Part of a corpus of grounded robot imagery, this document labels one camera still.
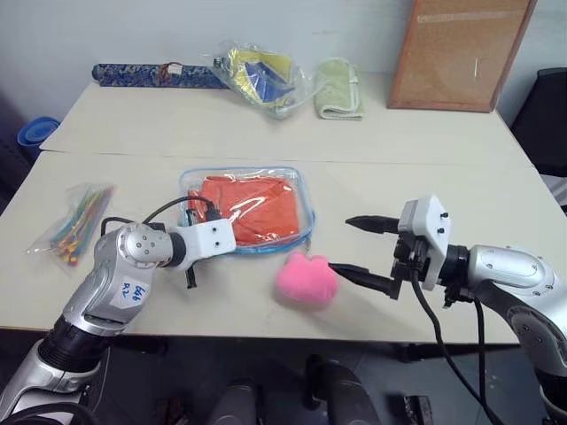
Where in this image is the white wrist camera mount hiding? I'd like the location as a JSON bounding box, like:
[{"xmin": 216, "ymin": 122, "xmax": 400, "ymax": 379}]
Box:
[
  {"xmin": 396, "ymin": 193, "xmax": 454, "ymax": 292},
  {"xmin": 178, "ymin": 219, "xmax": 237, "ymax": 270}
]

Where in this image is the pink plush toy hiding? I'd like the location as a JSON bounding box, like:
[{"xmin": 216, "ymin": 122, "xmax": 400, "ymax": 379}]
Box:
[{"xmin": 275, "ymin": 252, "xmax": 342, "ymax": 310}]

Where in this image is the cork board wooden frame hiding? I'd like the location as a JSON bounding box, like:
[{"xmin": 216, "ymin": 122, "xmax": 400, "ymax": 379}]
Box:
[{"xmin": 385, "ymin": 0, "xmax": 540, "ymax": 114}]

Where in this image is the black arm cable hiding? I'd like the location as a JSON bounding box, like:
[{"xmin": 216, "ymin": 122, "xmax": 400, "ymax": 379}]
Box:
[
  {"xmin": 100, "ymin": 197, "xmax": 222, "ymax": 236},
  {"xmin": 409, "ymin": 270, "xmax": 488, "ymax": 425}
]

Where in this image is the blue cloth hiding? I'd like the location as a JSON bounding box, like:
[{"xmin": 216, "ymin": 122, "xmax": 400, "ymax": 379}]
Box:
[{"xmin": 241, "ymin": 61, "xmax": 296, "ymax": 97}]

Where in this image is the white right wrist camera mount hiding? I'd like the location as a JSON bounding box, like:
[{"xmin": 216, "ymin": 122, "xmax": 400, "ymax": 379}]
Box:
[{"xmin": 396, "ymin": 193, "xmax": 454, "ymax": 292}]

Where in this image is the crumpled clear plastic bag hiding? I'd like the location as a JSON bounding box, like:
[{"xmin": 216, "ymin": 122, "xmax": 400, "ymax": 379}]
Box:
[{"xmin": 200, "ymin": 39, "xmax": 318, "ymax": 121}]

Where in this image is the black robot body cable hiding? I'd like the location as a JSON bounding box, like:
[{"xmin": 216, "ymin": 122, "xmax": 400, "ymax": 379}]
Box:
[{"xmin": 0, "ymin": 399, "xmax": 102, "ymax": 425}]

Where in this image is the clear plastic pouch blue trim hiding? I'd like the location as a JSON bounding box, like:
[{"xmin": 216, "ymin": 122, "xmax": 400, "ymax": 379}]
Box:
[{"xmin": 178, "ymin": 164, "xmax": 317, "ymax": 258}]

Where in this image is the green folded towel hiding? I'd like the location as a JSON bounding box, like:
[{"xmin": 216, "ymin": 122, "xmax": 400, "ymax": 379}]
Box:
[{"xmin": 313, "ymin": 57, "xmax": 367, "ymax": 121}]

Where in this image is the blue patterned fabric roll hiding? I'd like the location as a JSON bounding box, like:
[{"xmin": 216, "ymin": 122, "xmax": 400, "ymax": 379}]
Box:
[{"xmin": 91, "ymin": 61, "xmax": 232, "ymax": 91}]

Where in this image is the yellow cloth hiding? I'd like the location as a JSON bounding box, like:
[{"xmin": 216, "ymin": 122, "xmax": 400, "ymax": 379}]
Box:
[{"xmin": 224, "ymin": 45, "xmax": 296, "ymax": 89}]

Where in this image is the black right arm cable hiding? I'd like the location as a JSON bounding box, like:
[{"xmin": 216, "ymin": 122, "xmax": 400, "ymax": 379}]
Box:
[{"xmin": 409, "ymin": 270, "xmax": 488, "ymax": 425}]

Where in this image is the small dark rounded shape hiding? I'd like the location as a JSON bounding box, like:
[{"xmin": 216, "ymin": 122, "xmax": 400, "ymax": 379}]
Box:
[{"xmin": 206, "ymin": 377, "xmax": 268, "ymax": 425}]

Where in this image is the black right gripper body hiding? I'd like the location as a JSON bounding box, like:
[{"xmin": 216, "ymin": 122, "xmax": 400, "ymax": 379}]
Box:
[{"xmin": 391, "ymin": 231, "xmax": 430, "ymax": 288}]

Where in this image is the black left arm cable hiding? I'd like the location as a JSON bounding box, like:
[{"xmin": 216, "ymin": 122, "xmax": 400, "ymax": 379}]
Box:
[{"xmin": 100, "ymin": 197, "xmax": 222, "ymax": 236}]

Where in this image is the large dark rounded shape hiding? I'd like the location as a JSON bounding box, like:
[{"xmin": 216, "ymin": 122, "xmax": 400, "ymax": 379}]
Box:
[{"xmin": 304, "ymin": 353, "xmax": 378, "ymax": 425}]

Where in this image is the bag of colourful cable ties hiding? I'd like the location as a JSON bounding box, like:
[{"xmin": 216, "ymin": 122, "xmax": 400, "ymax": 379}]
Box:
[{"xmin": 23, "ymin": 181, "xmax": 118, "ymax": 280}]

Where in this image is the blue plastic bowl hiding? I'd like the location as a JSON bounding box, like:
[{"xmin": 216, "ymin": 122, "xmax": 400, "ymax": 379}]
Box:
[{"xmin": 16, "ymin": 115, "xmax": 61, "ymax": 157}]

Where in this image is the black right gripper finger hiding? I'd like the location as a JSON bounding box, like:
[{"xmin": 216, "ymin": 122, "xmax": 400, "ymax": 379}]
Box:
[
  {"xmin": 329, "ymin": 263, "xmax": 403, "ymax": 303},
  {"xmin": 345, "ymin": 214, "xmax": 401, "ymax": 236}
]

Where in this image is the orange cloth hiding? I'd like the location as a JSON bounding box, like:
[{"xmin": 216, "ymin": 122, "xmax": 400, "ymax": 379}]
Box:
[{"xmin": 187, "ymin": 174, "xmax": 299, "ymax": 247}]

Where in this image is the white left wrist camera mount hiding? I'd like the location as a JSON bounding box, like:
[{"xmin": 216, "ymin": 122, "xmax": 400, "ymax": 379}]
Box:
[{"xmin": 178, "ymin": 219, "xmax": 237, "ymax": 270}]

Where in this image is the black office chair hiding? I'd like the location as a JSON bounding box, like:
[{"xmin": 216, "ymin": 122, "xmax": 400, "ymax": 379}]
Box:
[{"xmin": 509, "ymin": 66, "xmax": 567, "ymax": 179}]

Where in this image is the white handwritten label sticker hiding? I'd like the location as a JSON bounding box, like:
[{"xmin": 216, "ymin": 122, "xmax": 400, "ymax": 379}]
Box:
[{"xmin": 107, "ymin": 282, "xmax": 154, "ymax": 310}]

